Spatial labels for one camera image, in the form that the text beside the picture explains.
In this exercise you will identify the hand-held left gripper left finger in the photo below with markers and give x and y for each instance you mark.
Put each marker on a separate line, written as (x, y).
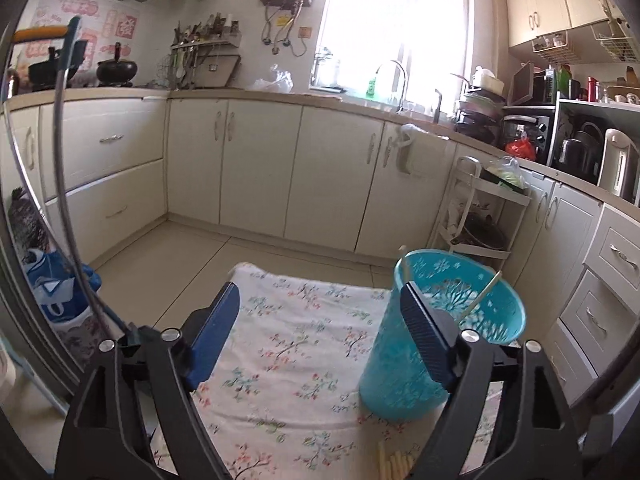
(215, 330)

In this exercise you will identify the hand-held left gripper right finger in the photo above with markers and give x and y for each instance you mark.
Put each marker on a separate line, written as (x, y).
(425, 332)

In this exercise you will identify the teal plastic basket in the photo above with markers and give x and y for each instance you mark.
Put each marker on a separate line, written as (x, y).
(390, 375)

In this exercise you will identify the pile of wooden chopsticks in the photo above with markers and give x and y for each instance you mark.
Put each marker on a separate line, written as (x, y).
(395, 465)

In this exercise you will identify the floral cloth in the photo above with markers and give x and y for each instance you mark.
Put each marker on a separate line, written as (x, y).
(300, 360)

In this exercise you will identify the black pan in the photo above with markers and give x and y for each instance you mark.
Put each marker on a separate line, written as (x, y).
(482, 232)

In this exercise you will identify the white rolling trolley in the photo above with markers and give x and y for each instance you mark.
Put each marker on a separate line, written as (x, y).
(500, 194)

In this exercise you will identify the blue and white bag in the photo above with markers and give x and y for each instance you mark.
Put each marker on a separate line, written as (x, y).
(50, 290)

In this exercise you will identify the bag of green vegetables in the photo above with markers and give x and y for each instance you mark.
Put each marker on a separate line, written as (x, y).
(505, 177)

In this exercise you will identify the cream base cabinets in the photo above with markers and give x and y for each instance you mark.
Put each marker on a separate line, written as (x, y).
(260, 160)

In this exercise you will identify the white hanging bin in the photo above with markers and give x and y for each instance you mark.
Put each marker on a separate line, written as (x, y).
(415, 155)

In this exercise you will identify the red plastic bag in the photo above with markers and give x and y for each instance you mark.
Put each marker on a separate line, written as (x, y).
(520, 150)

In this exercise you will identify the dark speckled object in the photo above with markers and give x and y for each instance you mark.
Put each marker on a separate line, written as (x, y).
(27, 225)

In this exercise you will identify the dish rack with dishes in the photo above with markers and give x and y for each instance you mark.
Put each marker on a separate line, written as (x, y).
(477, 115)

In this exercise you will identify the black toaster oven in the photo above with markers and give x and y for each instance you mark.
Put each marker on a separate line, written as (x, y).
(530, 125)

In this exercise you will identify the chrome faucet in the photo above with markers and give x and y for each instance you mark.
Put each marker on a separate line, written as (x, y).
(403, 90)

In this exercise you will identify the green bottle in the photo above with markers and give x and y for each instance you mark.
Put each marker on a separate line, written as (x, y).
(371, 91)

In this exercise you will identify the clear plastic bag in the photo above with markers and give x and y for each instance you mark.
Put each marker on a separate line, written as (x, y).
(275, 82)

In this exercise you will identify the white thermos pot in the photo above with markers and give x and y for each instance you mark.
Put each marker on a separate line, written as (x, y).
(617, 165)

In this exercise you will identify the cutting board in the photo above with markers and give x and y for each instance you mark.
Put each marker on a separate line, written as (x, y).
(217, 71)

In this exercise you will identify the white plastic container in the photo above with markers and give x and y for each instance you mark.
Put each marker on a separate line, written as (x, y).
(487, 81)

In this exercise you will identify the black small appliance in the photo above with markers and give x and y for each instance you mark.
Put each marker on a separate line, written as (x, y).
(545, 87)

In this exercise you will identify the black wok with lid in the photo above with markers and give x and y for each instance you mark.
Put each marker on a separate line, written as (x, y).
(116, 71)

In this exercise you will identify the white shelf unit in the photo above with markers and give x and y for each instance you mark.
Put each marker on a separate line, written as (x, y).
(600, 107)

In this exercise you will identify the red bottle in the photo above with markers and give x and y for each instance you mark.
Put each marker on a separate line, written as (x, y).
(593, 89)

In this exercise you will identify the black cooking pot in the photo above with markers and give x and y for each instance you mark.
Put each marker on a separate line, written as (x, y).
(50, 70)

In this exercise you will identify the bright window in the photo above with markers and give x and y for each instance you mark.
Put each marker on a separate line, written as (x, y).
(390, 25)

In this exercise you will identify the wall rack with utensils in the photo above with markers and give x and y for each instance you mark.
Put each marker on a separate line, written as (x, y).
(205, 35)

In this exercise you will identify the wall socket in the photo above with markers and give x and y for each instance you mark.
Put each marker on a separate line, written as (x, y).
(304, 32)

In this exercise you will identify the pink wall stickers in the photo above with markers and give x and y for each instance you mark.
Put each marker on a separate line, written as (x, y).
(75, 10)

